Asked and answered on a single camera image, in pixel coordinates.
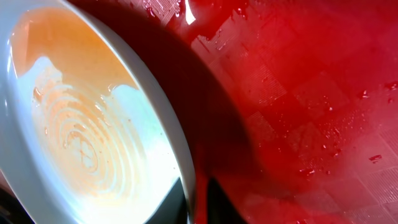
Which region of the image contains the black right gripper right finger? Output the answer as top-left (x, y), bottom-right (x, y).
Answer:
top-left (207, 178), bottom-right (247, 224)

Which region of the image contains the red plastic tray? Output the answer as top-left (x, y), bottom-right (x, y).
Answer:
top-left (75, 1), bottom-right (397, 223)

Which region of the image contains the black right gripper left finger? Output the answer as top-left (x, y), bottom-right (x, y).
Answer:
top-left (146, 179), bottom-right (188, 224)

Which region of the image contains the white plate with sauce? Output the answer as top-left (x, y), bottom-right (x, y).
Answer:
top-left (1, 1), bottom-right (195, 223)

